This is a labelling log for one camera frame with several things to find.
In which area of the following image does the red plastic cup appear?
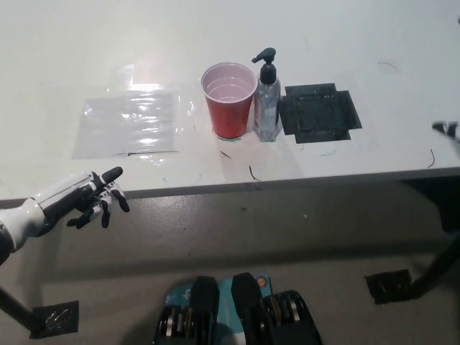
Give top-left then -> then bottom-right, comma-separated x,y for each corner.
200,62 -> 257,139

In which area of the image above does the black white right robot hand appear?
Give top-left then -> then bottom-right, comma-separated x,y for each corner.
432,121 -> 460,160

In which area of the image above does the black floor tape patch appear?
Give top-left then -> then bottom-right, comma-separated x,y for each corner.
30,300 -> 80,340
364,269 -> 418,305

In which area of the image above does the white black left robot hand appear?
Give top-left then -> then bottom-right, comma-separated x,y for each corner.
0,166 -> 131,253

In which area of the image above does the clear pump hand soap bottle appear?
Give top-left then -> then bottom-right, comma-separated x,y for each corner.
251,47 -> 282,142

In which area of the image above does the clear glossy plastic sheet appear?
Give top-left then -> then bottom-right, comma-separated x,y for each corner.
71,64 -> 198,160

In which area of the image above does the large black tape patch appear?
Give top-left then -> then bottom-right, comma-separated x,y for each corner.
278,83 -> 363,145

